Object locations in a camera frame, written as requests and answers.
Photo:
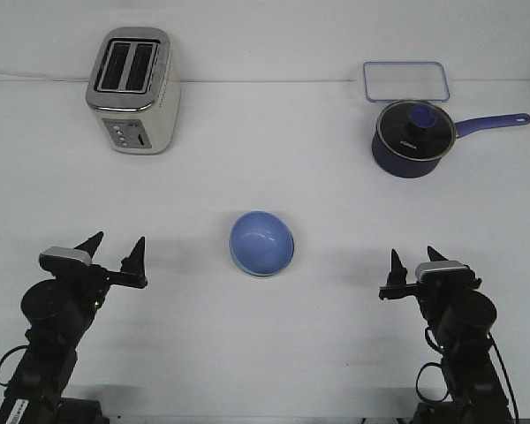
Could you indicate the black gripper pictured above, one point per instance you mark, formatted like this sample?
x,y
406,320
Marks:
x,y
90,286
433,297

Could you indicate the green bowl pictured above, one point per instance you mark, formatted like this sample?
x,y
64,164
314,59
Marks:
x,y
262,262

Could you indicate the blue bowl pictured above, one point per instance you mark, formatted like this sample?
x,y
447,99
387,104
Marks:
x,y
260,230

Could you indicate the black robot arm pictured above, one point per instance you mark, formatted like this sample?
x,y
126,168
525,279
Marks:
x,y
60,310
459,319

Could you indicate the glass pot lid blue knob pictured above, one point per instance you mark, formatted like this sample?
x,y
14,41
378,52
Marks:
x,y
416,130

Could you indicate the silver two-slot toaster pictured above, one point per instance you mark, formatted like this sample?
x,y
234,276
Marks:
x,y
134,90

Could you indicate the clear blue-rimmed container lid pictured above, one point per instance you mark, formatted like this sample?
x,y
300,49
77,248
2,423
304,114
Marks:
x,y
390,81

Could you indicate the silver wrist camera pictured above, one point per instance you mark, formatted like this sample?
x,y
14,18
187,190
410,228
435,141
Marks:
x,y
427,271
57,258

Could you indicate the blue saucepan with handle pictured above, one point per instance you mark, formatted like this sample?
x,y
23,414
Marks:
x,y
405,168

